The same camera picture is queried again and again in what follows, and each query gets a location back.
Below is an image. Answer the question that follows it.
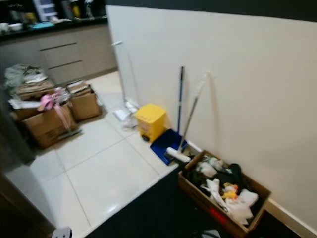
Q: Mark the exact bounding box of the yellow pedal bin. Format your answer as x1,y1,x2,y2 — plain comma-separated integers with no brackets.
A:
134,103,167,143

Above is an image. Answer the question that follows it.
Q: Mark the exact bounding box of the grey kitchen cabinet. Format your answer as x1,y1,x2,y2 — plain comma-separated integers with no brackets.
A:
0,17,120,96

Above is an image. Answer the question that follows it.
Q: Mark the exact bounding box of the pink ribbon bow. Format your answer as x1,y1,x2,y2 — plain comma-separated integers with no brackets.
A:
38,89,73,131

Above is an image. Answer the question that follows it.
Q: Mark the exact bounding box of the blue long-handled dustpan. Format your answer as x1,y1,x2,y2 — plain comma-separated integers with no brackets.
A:
150,65,189,166

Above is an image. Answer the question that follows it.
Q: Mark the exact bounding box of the large cardboard box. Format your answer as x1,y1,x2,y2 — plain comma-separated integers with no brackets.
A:
22,103,80,149

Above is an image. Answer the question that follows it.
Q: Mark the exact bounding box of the white-headed broom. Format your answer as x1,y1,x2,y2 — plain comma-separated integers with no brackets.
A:
165,71,211,164

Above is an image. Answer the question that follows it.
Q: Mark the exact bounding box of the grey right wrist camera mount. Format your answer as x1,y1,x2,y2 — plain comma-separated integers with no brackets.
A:
199,230,221,238

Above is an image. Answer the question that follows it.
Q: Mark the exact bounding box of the white bowl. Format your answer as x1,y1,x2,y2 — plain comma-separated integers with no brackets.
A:
9,23,26,32

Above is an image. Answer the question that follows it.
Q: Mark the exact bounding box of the teal cloth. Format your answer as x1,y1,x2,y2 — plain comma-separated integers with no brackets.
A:
29,21,58,30

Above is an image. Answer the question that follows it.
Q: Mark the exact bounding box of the large black floor mat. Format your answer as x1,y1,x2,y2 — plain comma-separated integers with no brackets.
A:
84,169,303,238

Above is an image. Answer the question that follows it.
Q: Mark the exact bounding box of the cardboard rubbish box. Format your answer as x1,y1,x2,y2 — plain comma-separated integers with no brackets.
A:
178,150,272,238

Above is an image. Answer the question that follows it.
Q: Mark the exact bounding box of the crumpled grey plastic bag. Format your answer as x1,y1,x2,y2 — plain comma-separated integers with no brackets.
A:
3,64,55,101

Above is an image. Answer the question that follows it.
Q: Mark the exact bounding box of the white flat mop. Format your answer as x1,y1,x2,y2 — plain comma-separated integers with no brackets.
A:
111,40,140,129

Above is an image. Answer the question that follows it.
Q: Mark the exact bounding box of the white plastic container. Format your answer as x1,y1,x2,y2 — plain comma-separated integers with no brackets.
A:
37,0,58,21

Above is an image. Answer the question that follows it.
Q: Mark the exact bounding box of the small yellow toy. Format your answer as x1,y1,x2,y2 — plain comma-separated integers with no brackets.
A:
222,183,240,200

